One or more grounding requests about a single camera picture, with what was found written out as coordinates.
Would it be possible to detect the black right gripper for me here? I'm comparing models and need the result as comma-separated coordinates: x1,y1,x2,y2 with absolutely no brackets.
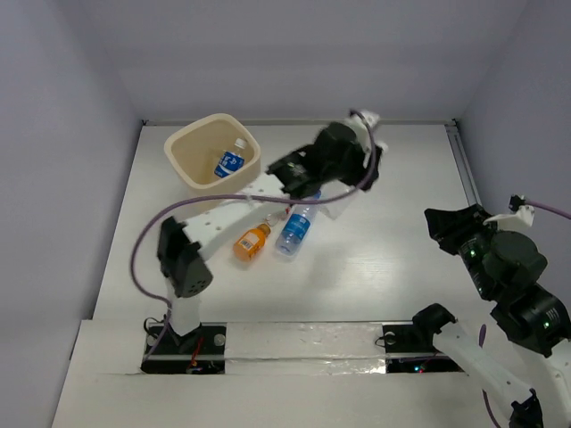
426,200,502,297

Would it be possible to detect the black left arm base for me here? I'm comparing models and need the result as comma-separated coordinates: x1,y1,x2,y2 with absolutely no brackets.
140,324,227,375

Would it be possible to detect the aluminium side rail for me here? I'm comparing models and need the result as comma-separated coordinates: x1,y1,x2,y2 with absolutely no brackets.
444,119,517,317

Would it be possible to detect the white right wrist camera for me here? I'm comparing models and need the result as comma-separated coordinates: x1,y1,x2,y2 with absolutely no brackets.
483,194,534,230

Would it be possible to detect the small red-cap clear bottle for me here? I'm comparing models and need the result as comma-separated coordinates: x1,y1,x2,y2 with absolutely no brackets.
264,207,290,227

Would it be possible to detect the tall blue-cap water bottle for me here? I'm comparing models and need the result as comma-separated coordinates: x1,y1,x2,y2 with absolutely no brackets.
276,203,319,259

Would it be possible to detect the orange juice bottle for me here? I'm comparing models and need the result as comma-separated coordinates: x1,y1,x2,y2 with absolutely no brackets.
233,223,271,262

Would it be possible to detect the blue-label white-cap bottle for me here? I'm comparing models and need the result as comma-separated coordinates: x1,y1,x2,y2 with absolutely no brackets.
214,138,246,178

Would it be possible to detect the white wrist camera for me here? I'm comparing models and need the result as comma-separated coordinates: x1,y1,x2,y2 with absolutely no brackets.
343,110,381,154
483,194,534,230

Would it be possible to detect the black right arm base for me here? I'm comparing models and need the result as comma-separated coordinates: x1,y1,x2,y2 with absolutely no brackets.
375,323,463,375

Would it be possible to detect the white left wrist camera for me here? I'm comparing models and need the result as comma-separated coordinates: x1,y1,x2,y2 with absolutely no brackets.
343,110,381,154

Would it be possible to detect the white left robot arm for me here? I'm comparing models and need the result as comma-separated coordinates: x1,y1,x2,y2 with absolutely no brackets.
157,111,385,352

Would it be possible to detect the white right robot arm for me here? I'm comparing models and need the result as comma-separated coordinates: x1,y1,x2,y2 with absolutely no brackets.
410,204,570,427

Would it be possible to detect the clear unlabelled plastic bottle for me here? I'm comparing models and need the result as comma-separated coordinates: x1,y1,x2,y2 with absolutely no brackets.
319,181,357,220

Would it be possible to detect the cream plastic bin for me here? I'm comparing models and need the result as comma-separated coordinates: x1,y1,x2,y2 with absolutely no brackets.
164,113,261,197

